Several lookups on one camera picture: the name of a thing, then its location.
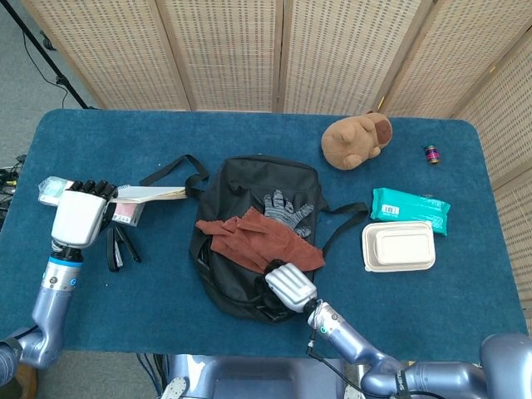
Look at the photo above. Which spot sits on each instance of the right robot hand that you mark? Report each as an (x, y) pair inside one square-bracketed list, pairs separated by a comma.
[(291, 287)]

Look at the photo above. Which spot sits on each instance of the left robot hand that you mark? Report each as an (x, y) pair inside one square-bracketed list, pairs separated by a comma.
[(79, 216)]

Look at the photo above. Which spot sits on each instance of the white spiral notebook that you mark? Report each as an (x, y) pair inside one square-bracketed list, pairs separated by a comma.
[(158, 194)]

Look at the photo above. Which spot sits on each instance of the black backpack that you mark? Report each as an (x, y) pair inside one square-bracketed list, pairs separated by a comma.
[(245, 178)]

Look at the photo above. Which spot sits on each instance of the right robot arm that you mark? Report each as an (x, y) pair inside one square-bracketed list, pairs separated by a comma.
[(349, 332)]

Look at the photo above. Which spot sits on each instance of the black stapler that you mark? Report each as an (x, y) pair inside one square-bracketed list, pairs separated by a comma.
[(112, 249)]

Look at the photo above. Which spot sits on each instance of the rust brown cloth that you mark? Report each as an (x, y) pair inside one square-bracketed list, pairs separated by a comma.
[(266, 245)]

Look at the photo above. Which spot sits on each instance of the long snack box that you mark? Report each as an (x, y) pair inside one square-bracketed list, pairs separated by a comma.
[(129, 214)]

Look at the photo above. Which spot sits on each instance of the grey knit glove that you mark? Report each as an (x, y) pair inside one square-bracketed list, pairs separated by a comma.
[(282, 210)]

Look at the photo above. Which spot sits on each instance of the blue carpet table cover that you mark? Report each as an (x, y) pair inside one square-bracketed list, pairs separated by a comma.
[(104, 137)]

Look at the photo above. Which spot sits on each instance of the large beige pulp food tray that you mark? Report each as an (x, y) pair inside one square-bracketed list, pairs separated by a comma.
[(368, 257)]

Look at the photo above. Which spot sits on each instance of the blue-grey robot torso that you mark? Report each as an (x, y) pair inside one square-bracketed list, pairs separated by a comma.
[(257, 374)]

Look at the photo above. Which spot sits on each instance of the small beige pulp food box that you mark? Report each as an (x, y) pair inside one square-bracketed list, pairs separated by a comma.
[(401, 247)]

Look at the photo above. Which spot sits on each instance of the black tripod stand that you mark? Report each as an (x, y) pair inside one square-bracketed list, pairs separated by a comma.
[(59, 79)]

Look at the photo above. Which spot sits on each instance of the teal wet wipes pack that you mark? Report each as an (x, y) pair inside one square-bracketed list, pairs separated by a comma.
[(407, 205)]

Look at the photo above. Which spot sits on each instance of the brown plush capybara toy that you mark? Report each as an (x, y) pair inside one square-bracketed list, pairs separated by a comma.
[(353, 141)]

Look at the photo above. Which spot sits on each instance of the brown wooden stool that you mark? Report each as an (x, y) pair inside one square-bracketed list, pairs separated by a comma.
[(28, 382)]

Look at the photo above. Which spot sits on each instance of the colourful thread spool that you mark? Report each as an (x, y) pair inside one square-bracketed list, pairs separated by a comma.
[(432, 154)]

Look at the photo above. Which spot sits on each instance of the wicker folding screen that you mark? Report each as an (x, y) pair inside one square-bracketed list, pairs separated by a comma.
[(228, 50)]

